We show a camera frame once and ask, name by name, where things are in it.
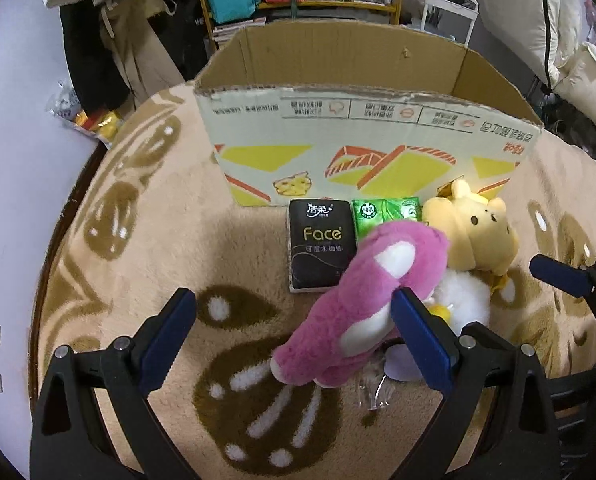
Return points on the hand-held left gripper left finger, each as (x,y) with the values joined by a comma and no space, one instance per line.
(168,342)

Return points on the white padded chair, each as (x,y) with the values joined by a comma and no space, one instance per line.
(567,20)

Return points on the green tissue pack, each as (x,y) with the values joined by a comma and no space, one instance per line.
(382,212)

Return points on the clear plastic wrapper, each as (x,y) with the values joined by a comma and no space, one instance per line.
(375,390)

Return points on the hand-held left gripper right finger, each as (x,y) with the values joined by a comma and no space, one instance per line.
(422,342)

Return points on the black tissue pack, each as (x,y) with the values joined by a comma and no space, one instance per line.
(320,245)

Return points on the beige coat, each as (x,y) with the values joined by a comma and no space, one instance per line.
(138,45)

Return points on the beige patterned blanket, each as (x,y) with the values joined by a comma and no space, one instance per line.
(178,240)

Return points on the yellow plush toy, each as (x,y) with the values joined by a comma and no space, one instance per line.
(477,235)

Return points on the lavender soft item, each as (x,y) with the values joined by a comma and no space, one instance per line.
(402,365)

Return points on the pink plush toy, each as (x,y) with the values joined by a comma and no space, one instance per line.
(357,300)

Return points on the white plush toy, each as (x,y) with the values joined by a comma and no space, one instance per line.
(465,300)

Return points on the dark hanging garment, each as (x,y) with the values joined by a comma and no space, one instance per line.
(188,25)

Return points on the yellow wooden shelf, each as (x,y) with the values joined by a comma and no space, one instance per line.
(328,6)

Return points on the yellow red plush items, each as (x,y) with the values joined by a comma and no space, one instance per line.
(103,125)

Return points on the stack of brown books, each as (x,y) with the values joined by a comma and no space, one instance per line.
(235,30)

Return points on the printed cardboard box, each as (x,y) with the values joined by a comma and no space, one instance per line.
(377,60)

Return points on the white trolley cart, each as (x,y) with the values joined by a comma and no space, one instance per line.
(450,7)

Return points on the black hanging garment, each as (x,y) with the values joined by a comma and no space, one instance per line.
(90,60)

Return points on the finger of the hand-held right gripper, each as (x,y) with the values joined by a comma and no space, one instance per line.
(580,396)
(557,275)

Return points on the grey white plush bag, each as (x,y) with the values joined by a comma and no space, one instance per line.
(63,100)

